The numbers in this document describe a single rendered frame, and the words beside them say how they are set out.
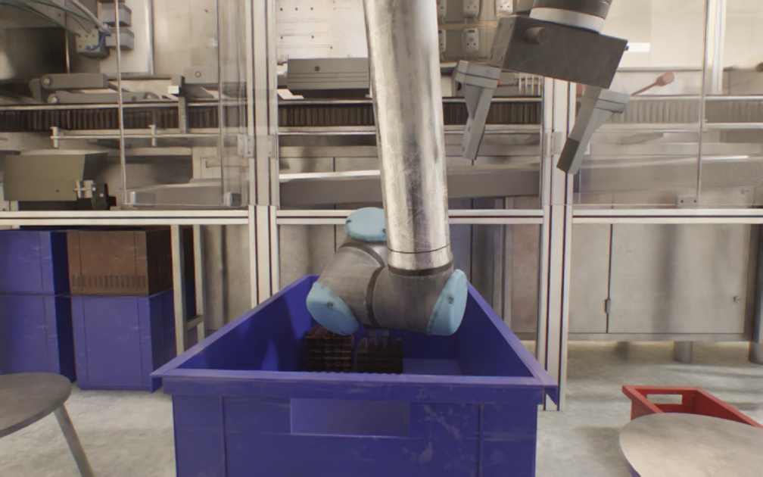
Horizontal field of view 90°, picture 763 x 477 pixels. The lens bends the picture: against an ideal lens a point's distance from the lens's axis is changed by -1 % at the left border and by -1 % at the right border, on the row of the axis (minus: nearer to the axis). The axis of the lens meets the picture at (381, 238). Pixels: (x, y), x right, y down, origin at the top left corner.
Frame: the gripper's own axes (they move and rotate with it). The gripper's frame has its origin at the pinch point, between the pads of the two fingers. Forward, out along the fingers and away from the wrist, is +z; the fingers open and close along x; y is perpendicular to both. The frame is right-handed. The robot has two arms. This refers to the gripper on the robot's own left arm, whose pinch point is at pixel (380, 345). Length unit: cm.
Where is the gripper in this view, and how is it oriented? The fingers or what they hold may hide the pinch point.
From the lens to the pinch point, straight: 92.7
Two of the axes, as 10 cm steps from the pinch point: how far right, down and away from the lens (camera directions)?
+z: 0.4, 7.2, 7.0
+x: -10.0, 0.0, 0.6
